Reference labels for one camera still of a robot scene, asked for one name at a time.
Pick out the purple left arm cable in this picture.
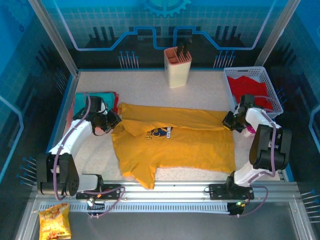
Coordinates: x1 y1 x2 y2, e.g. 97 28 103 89
53 93 126 220

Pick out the aluminium mounting rail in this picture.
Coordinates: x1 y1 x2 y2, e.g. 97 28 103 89
32 181 300 201

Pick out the beige knife block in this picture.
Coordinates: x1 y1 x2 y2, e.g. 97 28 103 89
163 47 193 89

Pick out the white plastic mesh basket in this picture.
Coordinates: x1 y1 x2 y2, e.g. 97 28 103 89
223 66 284 120

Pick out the crumpled red t-shirt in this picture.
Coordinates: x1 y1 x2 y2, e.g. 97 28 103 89
227 75 274 111

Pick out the yellow snack bag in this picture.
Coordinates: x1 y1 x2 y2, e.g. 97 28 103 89
38 202 72 240

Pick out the yellow printed t-shirt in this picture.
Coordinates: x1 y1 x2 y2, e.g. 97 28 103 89
110 102 237 190

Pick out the aluminium frame post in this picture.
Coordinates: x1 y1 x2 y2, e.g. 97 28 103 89
254 0 297 68
27 0 81 77

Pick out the teal folded t-shirt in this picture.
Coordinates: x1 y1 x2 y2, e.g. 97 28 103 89
72 92 117 120

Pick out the black controller box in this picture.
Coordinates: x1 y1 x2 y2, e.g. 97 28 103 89
86 197 106 218
228 201 245 217

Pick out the slotted metal cable duct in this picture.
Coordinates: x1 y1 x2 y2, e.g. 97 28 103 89
38 202 231 213

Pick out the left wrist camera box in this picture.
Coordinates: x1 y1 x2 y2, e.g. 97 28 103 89
99 101 110 115

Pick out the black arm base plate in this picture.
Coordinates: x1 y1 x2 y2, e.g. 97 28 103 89
208 183 255 201
75 183 123 201

